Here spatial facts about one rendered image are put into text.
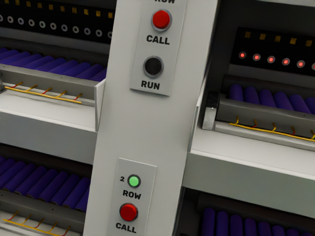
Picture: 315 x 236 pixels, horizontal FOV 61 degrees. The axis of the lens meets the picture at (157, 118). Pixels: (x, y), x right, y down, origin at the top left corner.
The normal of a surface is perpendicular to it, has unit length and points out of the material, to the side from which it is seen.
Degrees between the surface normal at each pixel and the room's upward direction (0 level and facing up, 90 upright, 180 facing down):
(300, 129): 110
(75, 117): 20
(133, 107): 90
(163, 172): 90
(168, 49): 90
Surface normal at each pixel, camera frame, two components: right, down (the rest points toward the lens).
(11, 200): 0.10, -0.87
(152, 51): -0.18, 0.11
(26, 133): -0.24, 0.44
